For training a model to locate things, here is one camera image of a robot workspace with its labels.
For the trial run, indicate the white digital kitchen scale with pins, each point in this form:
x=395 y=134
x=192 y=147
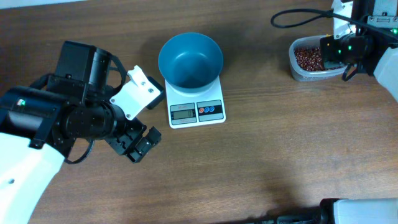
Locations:
x=195 y=107

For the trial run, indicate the clear plastic container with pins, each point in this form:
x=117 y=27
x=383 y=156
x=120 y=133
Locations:
x=301 y=75

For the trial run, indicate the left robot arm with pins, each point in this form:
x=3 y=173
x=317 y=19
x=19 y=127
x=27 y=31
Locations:
x=90 y=96

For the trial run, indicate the blue-grey bowl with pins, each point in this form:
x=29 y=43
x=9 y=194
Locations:
x=190 y=62

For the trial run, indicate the red adzuki beans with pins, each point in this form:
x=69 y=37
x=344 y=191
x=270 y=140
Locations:
x=309 y=59

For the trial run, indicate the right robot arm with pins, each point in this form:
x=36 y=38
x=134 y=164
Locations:
x=366 y=43

